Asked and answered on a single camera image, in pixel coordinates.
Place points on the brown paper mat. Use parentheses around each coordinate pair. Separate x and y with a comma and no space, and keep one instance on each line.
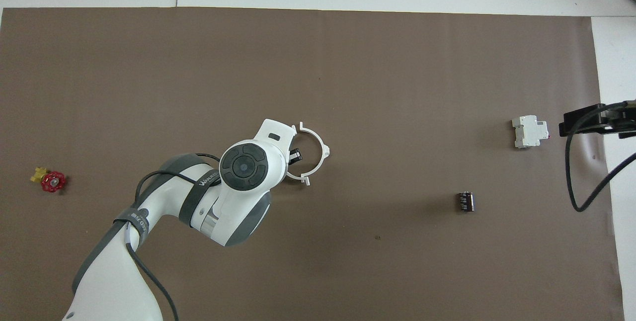
(397,87)

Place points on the white circuit breaker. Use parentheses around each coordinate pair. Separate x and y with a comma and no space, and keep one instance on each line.
(529,132)

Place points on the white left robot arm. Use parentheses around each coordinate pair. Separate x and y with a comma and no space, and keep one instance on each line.
(114,281)

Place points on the black cylindrical capacitor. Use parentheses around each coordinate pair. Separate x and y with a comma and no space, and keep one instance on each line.
(465,201)

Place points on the red yellow valve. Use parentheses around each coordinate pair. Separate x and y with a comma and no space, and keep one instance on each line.
(53,182)

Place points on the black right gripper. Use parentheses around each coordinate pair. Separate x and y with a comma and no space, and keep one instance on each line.
(623,120)

